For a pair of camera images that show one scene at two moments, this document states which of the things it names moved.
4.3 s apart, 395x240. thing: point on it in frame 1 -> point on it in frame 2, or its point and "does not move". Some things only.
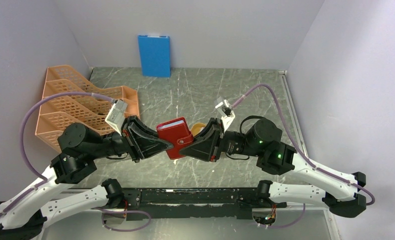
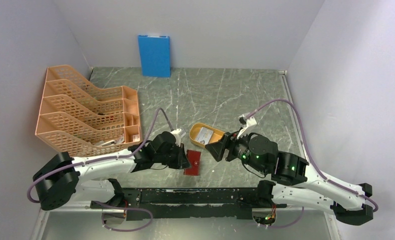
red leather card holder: x=175 y=131 -> x=194 y=157
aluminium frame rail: x=288 y=95 does not move
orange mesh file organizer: x=57 y=112 does not move
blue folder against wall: x=154 y=52 does not move
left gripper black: x=141 y=145 -> x=177 y=163
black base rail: x=219 y=203 does not move
